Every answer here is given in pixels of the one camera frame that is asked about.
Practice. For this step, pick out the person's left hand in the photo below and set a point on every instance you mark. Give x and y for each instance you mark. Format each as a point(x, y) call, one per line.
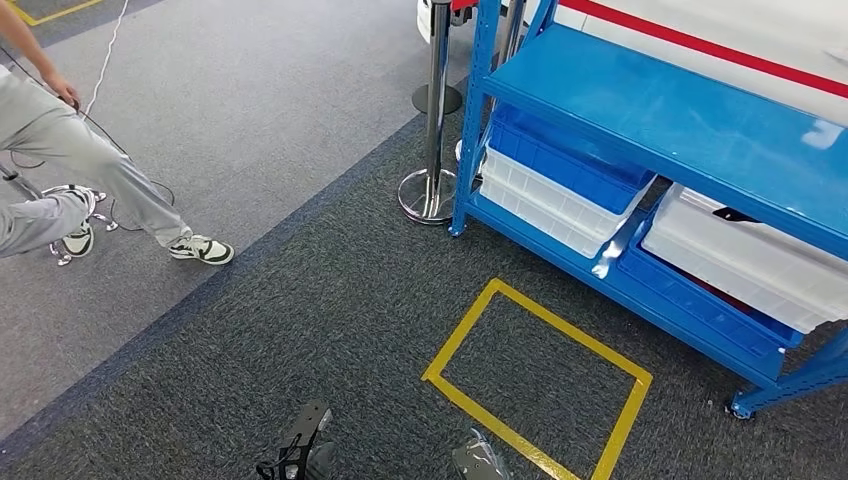
point(63, 89)

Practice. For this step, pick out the black plastic bracket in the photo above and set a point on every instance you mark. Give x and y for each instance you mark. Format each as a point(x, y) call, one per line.
point(732, 214)

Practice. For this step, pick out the person's left forearm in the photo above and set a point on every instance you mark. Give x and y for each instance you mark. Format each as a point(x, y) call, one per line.
point(20, 36)

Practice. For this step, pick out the black caster wheel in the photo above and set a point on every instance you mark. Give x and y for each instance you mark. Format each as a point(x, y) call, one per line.
point(740, 413)

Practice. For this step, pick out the blue plastic bin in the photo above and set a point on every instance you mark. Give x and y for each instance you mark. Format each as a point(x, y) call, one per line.
point(696, 311)
point(563, 169)

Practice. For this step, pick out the white car with red stripe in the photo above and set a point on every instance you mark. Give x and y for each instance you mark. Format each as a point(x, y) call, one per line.
point(729, 26)

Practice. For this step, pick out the person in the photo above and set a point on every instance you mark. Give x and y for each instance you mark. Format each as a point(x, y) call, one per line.
point(79, 159)

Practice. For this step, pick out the black stanchion base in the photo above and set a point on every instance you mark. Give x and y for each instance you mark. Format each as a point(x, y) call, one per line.
point(450, 99)

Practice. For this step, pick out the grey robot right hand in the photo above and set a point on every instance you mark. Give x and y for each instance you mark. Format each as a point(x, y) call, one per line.
point(482, 438)

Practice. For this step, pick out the blue metal shelf rack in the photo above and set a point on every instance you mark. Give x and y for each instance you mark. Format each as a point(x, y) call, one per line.
point(662, 126)

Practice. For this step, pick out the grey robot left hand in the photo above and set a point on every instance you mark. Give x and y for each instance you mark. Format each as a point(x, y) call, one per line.
point(321, 462)

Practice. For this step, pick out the chrome stool base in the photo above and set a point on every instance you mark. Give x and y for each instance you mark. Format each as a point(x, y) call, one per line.
point(73, 195)

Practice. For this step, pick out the red stanchion belt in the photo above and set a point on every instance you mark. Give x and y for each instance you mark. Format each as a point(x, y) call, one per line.
point(464, 3)

